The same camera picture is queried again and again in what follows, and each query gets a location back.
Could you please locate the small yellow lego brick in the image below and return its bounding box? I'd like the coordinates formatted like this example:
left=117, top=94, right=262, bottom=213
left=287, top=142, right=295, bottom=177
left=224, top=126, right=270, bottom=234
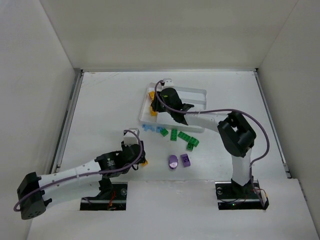
left=140, top=160, right=149, bottom=167

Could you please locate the green long lego brick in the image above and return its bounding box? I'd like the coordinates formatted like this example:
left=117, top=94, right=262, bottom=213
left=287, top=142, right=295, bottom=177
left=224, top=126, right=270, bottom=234
left=170, top=128, right=178, bottom=142

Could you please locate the purple round lego piece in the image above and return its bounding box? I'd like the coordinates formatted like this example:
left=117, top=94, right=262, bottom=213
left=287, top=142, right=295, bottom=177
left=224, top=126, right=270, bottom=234
left=168, top=155, right=179, bottom=170

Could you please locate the purple square lego brick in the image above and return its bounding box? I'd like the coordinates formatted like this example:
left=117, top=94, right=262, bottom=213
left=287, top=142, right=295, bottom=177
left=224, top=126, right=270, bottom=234
left=180, top=153, right=191, bottom=168

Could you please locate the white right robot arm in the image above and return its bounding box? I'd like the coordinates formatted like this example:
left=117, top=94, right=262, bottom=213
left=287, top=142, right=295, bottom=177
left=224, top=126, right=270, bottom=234
left=151, top=87, right=257, bottom=198

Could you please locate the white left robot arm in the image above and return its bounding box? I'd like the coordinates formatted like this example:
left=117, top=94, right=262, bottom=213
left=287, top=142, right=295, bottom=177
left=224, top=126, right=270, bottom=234
left=13, top=142, right=146, bottom=220

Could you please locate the white divided sorting tray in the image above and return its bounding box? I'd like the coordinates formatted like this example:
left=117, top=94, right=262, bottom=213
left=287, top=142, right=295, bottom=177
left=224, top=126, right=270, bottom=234
left=137, top=82, right=208, bottom=133

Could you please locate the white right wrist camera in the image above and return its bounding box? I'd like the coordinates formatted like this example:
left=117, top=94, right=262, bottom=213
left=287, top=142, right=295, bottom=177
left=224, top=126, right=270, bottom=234
left=160, top=78, right=175, bottom=89

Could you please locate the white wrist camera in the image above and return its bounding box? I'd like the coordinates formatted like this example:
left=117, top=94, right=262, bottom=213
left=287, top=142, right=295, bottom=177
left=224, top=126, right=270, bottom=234
left=123, top=128, right=140, bottom=146
left=160, top=78, right=175, bottom=89

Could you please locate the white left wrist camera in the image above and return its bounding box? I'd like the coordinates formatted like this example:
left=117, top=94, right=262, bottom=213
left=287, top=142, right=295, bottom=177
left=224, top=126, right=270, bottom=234
left=123, top=128, right=140, bottom=146

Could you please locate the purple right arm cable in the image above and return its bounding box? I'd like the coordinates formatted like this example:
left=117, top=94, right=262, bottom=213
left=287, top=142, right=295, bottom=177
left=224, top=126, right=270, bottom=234
left=154, top=79, right=271, bottom=186

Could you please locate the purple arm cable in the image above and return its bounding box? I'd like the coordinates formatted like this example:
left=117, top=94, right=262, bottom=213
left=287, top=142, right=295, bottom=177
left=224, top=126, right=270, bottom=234
left=13, top=129, right=146, bottom=213
left=154, top=79, right=271, bottom=186

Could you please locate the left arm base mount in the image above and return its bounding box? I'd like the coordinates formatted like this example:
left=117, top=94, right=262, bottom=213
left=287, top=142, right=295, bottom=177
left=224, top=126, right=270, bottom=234
left=79, top=182, right=128, bottom=212

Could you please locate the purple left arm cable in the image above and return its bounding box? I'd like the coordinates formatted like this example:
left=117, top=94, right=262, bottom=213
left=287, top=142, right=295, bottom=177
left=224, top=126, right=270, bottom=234
left=13, top=129, right=146, bottom=213

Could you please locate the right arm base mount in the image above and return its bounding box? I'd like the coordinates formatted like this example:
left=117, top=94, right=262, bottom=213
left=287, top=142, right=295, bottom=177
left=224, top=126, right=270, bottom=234
left=215, top=180, right=270, bottom=210

